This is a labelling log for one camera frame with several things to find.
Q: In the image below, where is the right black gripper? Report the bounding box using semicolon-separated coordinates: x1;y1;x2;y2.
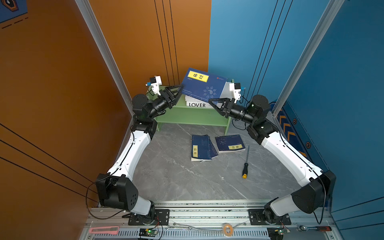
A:
209;99;258;127

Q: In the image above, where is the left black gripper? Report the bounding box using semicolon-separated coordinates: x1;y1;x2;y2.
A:
147;86;183;123

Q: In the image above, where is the white LOVER book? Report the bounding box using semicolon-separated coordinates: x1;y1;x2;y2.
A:
186;101;214;109

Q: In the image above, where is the blue book front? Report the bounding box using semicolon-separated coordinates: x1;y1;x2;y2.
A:
182;68;228;102

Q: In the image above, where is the blue book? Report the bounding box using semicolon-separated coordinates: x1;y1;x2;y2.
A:
191;135;219;162
215;135;246;153
182;68;228;102

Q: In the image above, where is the white La Dame book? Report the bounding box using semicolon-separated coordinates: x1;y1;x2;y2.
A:
185;95;208;104

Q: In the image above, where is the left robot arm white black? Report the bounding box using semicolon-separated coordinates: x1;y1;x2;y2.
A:
95;85;183;220

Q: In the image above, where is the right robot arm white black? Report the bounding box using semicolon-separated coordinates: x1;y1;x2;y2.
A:
209;95;336;225

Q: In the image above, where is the green wooden shelf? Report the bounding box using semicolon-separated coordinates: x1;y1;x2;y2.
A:
156;81;232;134

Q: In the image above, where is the yellow black screwdriver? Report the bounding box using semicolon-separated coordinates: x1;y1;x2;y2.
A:
242;147;250;179

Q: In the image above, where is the tape roll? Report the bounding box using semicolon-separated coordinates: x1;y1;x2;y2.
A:
222;224;234;237

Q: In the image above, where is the right circuit board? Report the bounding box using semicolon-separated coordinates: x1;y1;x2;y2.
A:
267;228;291;240

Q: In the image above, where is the circuit board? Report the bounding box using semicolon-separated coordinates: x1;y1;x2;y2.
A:
139;228;160;239
267;228;291;240

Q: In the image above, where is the left circuit board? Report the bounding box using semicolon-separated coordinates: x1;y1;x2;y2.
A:
139;228;160;239

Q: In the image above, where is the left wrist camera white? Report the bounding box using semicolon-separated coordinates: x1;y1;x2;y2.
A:
146;76;162;95

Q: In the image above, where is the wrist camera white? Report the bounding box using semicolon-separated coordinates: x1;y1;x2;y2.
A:
146;76;162;95
229;83;242;103

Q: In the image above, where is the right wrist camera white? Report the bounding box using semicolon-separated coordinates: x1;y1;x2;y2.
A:
229;83;242;103

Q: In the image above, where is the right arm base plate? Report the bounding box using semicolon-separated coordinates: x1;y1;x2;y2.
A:
248;209;292;226

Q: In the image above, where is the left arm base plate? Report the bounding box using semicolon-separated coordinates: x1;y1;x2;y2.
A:
128;209;170;227

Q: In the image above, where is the silver wrench on rail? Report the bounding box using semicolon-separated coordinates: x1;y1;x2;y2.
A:
167;226;193;231

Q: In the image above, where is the red handled ratchet wrench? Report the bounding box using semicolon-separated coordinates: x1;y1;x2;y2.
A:
298;225;332;232

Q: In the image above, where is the pink tool on rail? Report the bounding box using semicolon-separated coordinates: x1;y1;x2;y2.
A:
89;226;120;235

